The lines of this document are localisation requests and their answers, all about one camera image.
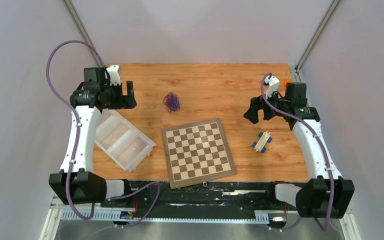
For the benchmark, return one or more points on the white plastic compartment tray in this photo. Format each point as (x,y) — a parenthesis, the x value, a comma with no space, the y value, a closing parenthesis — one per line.
(124,143)

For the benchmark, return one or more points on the orange curved plastic piece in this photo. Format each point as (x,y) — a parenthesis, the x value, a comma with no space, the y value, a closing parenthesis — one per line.
(286,82)

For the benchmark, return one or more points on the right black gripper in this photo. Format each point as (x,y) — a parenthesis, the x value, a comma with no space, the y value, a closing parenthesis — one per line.
(257,103)

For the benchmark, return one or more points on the white blue toy car chassis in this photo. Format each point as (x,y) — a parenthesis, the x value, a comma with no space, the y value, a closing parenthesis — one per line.
(264,138)

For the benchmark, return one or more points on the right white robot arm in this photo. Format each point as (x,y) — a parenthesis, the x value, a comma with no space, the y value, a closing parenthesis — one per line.
(326,194)

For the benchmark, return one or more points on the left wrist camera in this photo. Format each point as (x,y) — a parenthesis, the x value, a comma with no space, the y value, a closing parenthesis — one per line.
(114,74)

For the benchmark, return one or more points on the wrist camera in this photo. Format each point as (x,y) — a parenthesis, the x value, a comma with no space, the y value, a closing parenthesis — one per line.
(272,83)
(114,74)

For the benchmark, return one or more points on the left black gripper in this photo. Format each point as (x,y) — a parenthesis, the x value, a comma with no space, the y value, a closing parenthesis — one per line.
(124,101)

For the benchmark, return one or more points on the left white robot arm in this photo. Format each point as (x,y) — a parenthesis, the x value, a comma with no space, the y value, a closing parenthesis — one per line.
(76,182)

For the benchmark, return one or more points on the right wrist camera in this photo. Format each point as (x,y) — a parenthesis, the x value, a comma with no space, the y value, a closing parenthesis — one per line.
(272,83)

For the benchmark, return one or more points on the wooden chessboard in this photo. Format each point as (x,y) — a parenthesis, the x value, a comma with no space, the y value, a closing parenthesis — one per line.
(197,152)

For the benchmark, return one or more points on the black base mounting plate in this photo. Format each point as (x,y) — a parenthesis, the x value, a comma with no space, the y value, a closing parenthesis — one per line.
(213,192)

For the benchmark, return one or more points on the aluminium frame rail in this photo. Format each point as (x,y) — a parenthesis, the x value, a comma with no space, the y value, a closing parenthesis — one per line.
(223,213)

